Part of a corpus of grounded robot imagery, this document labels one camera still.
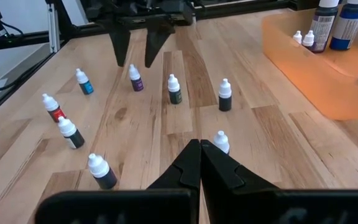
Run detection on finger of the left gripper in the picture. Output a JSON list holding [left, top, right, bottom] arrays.
[[144, 24, 176, 68], [108, 27, 132, 68]]

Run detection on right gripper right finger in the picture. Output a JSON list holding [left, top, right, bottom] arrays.
[[200, 139, 358, 224]]

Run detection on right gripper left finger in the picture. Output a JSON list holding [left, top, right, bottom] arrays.
[[35, 139, 202, 224]]

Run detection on small blue dropper bottle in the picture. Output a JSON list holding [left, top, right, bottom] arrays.
[[75, 68, 94, 96]]

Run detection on small dark green dropper bottle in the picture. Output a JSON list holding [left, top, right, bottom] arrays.
[[167, 73, 183, 105]]

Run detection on small dark purple dropper bottle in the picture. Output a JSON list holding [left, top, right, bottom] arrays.
[[87, 152, 118, 190]]

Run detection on small white-labelled dropper bottle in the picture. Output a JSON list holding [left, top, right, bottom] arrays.
[[213, 130, 231, 156]]

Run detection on small black dropper bottle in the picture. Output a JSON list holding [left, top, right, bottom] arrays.
[[218, 78, 232, 112]]

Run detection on small red dropper bottle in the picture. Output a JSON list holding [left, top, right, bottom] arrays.
[[41, 93, 67, 123]]

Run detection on small olive-labelled dropper bottle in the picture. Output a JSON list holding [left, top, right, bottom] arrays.
[[57, 116, 86, 150]]

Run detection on large blue food coloring bottle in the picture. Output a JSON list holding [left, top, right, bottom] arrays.
[[328, 0, 358, 51]]

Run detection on large purple food coloring bottle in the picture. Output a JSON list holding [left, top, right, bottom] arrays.
[[308, 0, 340, 54]]

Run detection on orange translucent plastic bin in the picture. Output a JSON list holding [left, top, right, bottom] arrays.
[[261, 6, 358, 121]]

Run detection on silver aluminium post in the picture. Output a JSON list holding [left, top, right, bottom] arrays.
[[46, 2, 59, 54]]

